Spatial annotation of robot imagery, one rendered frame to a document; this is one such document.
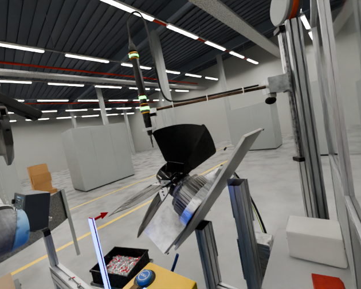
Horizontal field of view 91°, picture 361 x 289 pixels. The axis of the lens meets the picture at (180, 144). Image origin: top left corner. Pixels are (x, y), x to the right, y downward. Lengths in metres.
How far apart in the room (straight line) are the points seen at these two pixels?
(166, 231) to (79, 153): 6.28
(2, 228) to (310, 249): 1.02
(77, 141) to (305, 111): 6.67
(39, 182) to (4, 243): 8.13
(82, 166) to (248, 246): 6.49
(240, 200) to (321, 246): 0.29
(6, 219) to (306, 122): 1.18
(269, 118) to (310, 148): 6.96
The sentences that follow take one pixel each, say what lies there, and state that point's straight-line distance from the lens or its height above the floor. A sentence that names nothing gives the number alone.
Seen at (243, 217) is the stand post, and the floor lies 1.01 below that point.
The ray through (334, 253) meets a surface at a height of 0.91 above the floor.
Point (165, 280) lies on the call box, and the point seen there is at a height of 1.07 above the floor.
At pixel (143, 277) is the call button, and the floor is 1.08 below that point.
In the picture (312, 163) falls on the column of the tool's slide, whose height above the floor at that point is 1.16.
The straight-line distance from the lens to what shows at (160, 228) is 0.89.
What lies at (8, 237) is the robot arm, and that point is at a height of 1.20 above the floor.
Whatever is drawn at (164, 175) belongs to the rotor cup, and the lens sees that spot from 0.92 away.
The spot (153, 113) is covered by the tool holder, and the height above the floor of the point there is 1.52.
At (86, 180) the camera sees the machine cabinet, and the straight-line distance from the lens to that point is 7.07.
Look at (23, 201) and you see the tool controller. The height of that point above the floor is 1.22.
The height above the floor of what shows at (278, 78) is 1.56.
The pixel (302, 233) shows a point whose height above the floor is 0.97.
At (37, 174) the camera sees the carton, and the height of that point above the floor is 0.88.
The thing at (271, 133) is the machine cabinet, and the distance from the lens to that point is 7.96.
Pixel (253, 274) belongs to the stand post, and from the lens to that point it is 1.00.
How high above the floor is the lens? 1.42
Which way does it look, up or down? 4 degrees down
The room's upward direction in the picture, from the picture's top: 11 degrees counter-clockwise
